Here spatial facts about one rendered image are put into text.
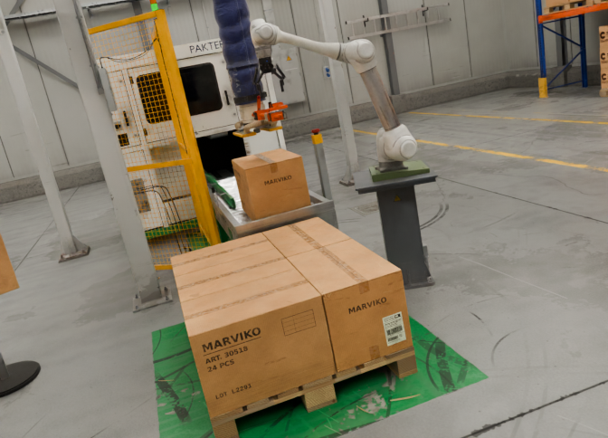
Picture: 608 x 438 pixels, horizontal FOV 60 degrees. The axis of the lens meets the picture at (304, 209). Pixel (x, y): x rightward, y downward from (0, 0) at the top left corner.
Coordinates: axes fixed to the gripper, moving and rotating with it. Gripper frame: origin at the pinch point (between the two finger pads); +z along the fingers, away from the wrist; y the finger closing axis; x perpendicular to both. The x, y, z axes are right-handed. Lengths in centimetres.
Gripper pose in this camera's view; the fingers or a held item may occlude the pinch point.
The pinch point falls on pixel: (271, 91)
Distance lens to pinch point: 323.2
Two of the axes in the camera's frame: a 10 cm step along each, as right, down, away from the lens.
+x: 3.0, 1.9, -9.3
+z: 1.9, 9.5, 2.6
